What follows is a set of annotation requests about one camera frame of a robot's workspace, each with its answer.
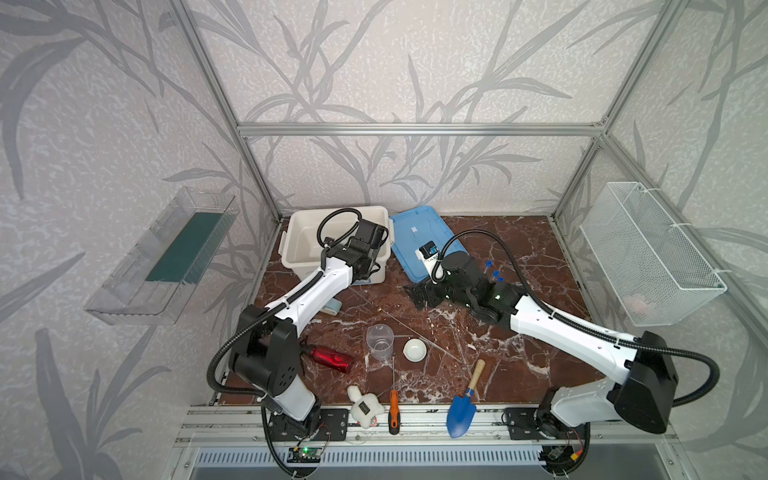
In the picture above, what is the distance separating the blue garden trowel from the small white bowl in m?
0.13

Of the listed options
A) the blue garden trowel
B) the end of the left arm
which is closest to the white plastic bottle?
the blue garden trowel

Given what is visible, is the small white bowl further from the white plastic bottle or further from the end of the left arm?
the end of the left arm

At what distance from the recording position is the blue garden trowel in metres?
0.75

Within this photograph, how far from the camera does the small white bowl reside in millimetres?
847

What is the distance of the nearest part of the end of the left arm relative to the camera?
0.62 meters

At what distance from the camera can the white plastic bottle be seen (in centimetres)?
74

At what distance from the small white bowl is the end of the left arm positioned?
1.08 feet

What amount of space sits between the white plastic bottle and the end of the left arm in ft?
1.17
